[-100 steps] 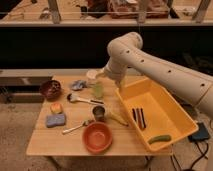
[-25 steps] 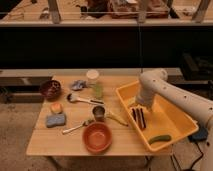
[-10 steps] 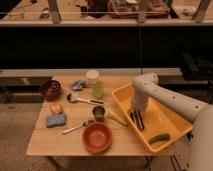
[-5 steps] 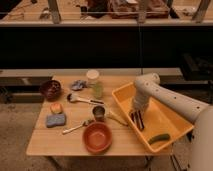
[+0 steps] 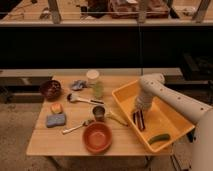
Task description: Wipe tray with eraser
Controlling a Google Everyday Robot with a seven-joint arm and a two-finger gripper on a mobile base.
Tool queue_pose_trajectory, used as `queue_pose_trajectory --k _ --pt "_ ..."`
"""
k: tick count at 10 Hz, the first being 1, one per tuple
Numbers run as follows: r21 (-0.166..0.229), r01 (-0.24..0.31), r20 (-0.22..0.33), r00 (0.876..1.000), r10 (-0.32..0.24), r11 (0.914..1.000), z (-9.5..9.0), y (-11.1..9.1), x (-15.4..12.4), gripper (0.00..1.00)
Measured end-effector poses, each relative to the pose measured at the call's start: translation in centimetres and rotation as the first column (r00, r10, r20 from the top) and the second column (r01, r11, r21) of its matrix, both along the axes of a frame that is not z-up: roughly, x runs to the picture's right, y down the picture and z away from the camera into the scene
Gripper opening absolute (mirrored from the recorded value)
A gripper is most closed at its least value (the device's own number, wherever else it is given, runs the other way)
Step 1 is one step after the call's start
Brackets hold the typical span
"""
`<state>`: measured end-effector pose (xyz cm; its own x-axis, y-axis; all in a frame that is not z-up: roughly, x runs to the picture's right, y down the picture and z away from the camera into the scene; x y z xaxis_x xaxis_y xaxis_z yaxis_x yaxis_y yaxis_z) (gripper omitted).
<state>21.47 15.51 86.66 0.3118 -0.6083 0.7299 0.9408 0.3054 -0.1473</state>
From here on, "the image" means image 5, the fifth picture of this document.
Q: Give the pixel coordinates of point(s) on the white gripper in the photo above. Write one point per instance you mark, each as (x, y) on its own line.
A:
(142, 102)

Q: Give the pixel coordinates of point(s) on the yellow plastic tray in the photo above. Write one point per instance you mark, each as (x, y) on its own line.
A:
(160, 119)

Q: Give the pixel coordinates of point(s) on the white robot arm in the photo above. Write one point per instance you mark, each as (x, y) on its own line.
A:
(199, 113)

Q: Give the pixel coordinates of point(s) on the yellow banana toy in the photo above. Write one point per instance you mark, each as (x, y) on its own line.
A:
(117, 118)

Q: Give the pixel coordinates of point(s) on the green cucumber toy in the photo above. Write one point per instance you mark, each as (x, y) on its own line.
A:
(160, 137)

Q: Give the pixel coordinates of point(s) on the metal cup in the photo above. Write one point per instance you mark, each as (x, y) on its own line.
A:
(99, 113)

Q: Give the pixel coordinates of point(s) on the orange bowl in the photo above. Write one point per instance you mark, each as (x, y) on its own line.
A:
(97, 137)

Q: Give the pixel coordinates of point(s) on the metal spoon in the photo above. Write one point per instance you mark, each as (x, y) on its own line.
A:
(84, 124)

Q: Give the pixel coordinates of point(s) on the blue crumpled cloth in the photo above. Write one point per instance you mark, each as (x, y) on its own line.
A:
(78, 85)

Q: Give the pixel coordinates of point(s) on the orange yellow fruit toy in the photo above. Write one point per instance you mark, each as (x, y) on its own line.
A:
(56, 108)

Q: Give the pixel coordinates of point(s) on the blue sponge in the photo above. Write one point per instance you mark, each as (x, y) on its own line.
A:
(55, 120)

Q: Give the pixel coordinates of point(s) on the dark brown bowl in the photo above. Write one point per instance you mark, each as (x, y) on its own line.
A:
(51, 89)

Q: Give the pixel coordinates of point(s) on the white handled brush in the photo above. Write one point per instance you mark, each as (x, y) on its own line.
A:
(72, 97)

